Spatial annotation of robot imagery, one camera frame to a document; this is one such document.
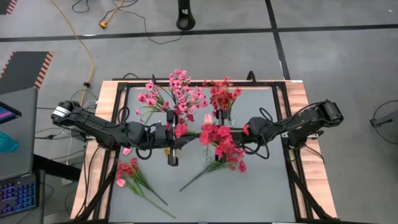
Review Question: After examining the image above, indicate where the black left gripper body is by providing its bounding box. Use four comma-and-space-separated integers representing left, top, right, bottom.
148, 110, 179, 167

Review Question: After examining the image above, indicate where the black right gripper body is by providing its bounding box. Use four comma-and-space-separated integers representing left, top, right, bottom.
216, 109, 251, 163

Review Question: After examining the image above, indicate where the pale pink artificial tulip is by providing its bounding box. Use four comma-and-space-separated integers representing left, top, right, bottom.
203, 113, 214, 156

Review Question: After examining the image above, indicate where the pink artificial flower bunch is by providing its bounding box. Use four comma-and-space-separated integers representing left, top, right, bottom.
167, 68, 192, 116
175, 86, 209, 119
135, 80, 175, 124

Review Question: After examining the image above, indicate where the clear tall smooth vase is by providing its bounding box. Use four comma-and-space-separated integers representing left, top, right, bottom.
200, 147, 214, 165

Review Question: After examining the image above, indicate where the grey table mat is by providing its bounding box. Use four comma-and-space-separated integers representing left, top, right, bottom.
108, 86, 296, 223

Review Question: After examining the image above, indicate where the black tower stand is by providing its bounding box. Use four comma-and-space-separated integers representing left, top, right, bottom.
175, 0, 197, 31

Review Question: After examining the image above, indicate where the large black striped-edge mat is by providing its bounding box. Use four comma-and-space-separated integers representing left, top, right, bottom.
0, 51, 55, 95

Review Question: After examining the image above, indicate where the teal plastic object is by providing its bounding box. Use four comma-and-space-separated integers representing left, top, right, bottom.
0, 131, 19, 154

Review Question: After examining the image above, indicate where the keyboard with purple lights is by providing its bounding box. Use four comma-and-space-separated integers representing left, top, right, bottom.
0, 169, 41, 218

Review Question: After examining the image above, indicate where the small lit display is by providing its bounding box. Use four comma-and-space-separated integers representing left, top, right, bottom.
0, 101, 22, 125

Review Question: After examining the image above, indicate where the grey stand foot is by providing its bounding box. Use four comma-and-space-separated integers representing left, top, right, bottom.
369, 109, 398, 128

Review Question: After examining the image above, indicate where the small black striped-edge mat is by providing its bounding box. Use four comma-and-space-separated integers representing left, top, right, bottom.
0, 0, 19, 16

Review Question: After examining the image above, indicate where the long yellow extension cable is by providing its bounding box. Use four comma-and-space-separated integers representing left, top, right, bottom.
49, 0, 95, 125

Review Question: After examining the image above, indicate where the long black floor cable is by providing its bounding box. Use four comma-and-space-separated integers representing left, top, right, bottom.
107, 0, 183, 45

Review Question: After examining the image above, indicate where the yellow cable with plug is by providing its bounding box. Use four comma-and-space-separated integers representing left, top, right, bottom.
98, 0, 125, 30

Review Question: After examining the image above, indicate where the short black floor cable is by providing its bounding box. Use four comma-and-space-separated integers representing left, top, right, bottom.
71, 0, 91, 14

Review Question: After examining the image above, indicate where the black cable loop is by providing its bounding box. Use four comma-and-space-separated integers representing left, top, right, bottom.
369, 99, 398, 158

